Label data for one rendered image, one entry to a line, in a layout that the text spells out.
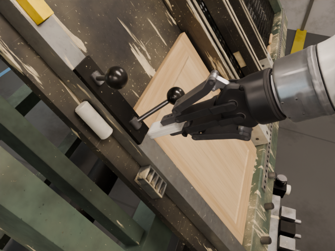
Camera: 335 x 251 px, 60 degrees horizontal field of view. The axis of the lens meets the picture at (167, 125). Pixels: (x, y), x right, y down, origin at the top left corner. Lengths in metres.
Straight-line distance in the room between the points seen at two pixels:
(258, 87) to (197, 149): 0.48
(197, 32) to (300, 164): 1.71
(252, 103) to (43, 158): 0.39
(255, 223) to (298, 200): 1.26
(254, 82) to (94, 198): 0.41
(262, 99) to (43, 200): 0.34
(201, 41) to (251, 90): 0.62
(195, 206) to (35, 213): 0.42
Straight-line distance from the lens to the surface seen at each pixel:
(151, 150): 0.65
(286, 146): 2.58
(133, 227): 0.72
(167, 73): 0.82
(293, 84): 0.38
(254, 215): 1.05
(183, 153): 0.78
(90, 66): 0.58
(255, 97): 0.40
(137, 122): 0.60
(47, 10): 0.56
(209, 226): 0.80
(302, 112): 0.39
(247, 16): 1.47
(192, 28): 1.00
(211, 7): 1.27
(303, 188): 2.36
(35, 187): 0.46
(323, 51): 0.38
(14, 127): 0.58
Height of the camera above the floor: 1.80
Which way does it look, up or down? 45 degrees down
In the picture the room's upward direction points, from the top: straight up
